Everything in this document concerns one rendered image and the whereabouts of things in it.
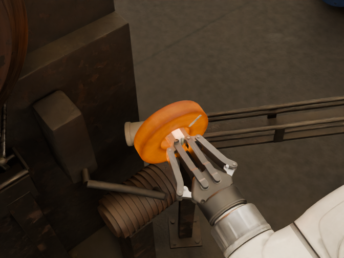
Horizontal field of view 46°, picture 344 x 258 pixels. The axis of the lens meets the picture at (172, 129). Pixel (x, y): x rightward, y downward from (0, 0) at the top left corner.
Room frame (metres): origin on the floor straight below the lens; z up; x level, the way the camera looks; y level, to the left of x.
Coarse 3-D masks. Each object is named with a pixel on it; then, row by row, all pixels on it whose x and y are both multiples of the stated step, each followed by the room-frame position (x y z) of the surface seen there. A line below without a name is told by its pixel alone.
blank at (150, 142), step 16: (160, 112) 0.46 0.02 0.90; (176, 112) 0.46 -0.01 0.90; (192, 112) 0.47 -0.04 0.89; (144, 128) 0.44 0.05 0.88; (160, 128) 0.43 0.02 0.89; (176, 128) 0.45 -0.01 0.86; (192, 128) 0.47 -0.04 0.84; (144, 144) 0.42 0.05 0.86; (160, 144) 0.43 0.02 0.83; (144, 160) 0.42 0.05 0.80; (160, 160) 0.44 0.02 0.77
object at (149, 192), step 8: (88, 176) 0.49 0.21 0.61; (88, 184) 0.47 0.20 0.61; (96, 184) 0.47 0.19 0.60; (104, 184) 0.48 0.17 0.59; (112, 184) 0.48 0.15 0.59; (120, 184) 0.49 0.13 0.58; (128, 192) 0.47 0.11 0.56; (136, 192) 0.47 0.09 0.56; (144, 192) 0.47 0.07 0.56; (152, 192) 0.47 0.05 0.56; (160, 192) 0.47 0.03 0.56
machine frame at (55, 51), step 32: (32, 0) 0.67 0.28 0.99; (64, 0) 0.72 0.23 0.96; (96, 0) 0.76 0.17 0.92; (32, 32) 0.66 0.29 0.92; (64, 32) 0.70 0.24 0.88; (96, 32) 0.71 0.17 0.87; (128, 32) 0.75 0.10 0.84; (32, 64) 0.61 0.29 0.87; (64, 64) 0.64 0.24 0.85; (96, 64) 0.68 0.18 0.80; (128, 64) 0.74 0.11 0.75; (32, 96) 0.58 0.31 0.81; (96, 96) 0.67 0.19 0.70; (128, 96) 0.73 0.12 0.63; (0, 128) 0.52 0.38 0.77; (32, 128) 0.56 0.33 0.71; (96, 128) 0.66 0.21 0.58; (32, 160) 0.54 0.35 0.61; (96, 160) 0.64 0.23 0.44; (128, 160) 0.71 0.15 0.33; (64, 192) 0.56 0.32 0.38; (96, 192) 0.62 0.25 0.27; (0, 224) 0.44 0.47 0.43; (64, 224) 0.54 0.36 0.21; (96, 224) 0.60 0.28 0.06; (0, 256) 0.40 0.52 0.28; (32, 256) 0.45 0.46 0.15
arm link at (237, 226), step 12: (240, 204) 0.30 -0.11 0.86; (252, 204) 0.30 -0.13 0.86; (228, 216) 0.27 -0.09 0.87; (240, 216) 0.27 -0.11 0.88; (252, 216) 0.27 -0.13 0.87; (216, 228) 0.26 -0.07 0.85; (228, 228) 0.25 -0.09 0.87; (240, 228) 0.25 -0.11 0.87; (252, 228) 0.25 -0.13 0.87; (264, 228) 0.25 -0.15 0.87; (216, 240) 0.24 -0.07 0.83; (228, 240) 0.23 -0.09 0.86; (240, 240) 0.23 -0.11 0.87; (228, 252) 0.22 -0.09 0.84
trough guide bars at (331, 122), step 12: (252, 108) 0.64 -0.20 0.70; (264, 108) 0.63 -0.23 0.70; (276, 108) 0.63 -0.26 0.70; (288, 108) 0.64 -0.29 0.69; (300, 108) 0.64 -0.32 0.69; (312, 108) 0.64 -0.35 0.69; (216, 120) 0.62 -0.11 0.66; (312, 120) 0.59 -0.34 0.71; (324, 120) 0.58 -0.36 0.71; (336, 120) 0.58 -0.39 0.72; (228, 132) 0.57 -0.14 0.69; (240, 132) 0.57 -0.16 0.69; (252, 132) 0.57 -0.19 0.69; (264, 132) 0.57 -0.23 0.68; (276, 132) 0.57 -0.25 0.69; (288, 132) 0.57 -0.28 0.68
